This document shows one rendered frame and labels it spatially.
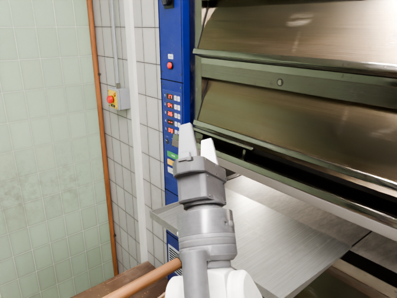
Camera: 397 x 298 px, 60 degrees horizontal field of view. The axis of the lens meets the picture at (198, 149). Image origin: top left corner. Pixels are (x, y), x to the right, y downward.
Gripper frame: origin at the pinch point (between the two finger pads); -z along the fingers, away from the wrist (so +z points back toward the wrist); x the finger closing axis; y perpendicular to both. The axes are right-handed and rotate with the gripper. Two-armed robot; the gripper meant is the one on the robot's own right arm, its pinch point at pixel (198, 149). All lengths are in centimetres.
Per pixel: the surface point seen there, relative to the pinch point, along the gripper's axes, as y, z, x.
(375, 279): -21, 25, -60
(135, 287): 31.9, 21.1, -25.4
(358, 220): -21.2, 11.6, -35.2
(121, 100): 72, -65, -73
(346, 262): -15, 20, -61
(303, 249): -4, 15, -60
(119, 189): 106, -33, -114
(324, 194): -15.2, 4.6, -36.6
